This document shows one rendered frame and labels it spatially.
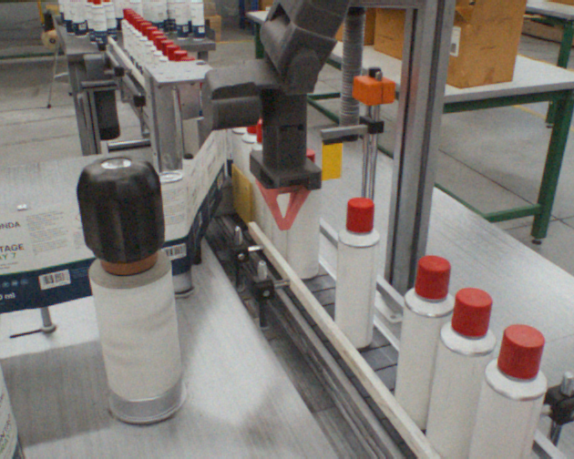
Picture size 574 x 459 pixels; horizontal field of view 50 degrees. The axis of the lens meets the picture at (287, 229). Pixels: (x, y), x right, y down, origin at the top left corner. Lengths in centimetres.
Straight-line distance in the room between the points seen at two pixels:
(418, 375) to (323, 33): 38
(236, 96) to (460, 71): 183
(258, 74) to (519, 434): 46
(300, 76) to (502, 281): 57
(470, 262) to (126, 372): 68
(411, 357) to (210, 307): 35
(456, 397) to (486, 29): 202
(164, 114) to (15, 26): 726
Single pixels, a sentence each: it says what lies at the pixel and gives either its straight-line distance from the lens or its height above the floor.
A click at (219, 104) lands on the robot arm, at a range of 72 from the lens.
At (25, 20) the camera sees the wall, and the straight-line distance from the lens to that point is 834.
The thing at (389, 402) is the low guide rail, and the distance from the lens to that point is 71.
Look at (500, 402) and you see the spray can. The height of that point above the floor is 103.
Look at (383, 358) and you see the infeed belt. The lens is 83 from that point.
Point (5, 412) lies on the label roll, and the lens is 65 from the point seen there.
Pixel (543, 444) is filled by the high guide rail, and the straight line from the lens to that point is 64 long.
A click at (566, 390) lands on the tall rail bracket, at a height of 98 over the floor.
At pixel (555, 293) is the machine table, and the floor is 83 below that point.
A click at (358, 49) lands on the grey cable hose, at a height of 121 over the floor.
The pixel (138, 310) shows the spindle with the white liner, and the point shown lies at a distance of 65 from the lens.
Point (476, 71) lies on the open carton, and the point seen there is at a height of 84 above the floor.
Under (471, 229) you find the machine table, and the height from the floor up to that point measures 83.
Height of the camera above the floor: 140
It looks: 28 degrees down
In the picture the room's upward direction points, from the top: straight up
